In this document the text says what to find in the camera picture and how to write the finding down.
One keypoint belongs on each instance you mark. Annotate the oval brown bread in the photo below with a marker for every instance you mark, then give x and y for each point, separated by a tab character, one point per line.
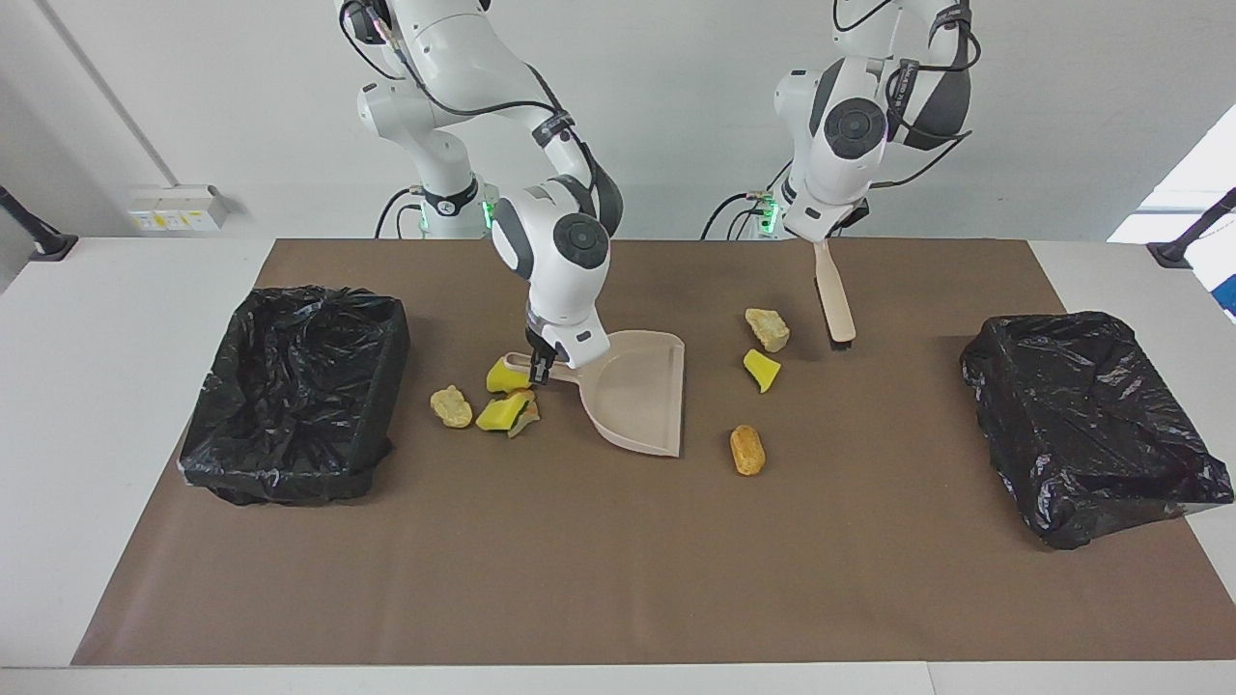
747	450

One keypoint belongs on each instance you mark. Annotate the small yellow sponge wedge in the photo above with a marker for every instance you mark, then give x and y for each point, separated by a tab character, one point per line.
761	369

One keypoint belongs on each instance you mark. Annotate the brown paper table mat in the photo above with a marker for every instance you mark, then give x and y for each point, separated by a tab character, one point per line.
579	579

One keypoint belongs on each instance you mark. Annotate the black clamp stand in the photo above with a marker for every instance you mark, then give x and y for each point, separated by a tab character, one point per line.
53	246
1173	253

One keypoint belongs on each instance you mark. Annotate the beige plastic dustpan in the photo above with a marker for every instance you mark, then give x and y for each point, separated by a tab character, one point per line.
637	396

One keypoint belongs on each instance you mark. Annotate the blue object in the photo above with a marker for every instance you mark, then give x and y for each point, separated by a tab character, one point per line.
1230	299

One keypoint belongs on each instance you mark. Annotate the beige angular bread chunk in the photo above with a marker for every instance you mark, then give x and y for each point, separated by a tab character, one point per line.
768	328

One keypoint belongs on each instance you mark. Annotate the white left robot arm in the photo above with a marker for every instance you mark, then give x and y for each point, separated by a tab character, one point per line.
850	125

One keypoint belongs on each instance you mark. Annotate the black bag lined bin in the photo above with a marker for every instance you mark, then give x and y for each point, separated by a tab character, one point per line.
1081	415
290	386

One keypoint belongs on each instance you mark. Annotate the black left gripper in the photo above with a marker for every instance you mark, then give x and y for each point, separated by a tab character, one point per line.
855	214

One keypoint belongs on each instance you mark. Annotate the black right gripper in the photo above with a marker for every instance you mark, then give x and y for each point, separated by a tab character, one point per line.
541	347

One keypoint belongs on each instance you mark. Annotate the white wall conduit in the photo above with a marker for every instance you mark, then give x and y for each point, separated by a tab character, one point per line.
108	92

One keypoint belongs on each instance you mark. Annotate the orange bread crust piece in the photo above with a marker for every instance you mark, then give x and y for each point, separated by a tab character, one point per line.
529	417

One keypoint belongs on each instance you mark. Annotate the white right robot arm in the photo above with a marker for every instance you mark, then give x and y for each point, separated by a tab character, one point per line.
560	280

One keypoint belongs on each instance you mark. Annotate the beige rounded bread chunk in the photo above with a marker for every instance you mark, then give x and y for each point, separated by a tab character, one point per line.
451	406

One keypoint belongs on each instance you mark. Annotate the yellow sponge with green pad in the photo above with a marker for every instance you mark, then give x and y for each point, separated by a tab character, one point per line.
497	415

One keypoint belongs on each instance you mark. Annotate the yellow sponge chunk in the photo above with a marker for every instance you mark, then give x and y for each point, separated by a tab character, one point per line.
502	378

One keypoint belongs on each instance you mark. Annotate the white wall socket box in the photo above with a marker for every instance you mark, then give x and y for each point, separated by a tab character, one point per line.
179	208

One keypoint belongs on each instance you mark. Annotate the beige hand brush black bristles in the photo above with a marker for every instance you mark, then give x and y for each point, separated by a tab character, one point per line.
832	290

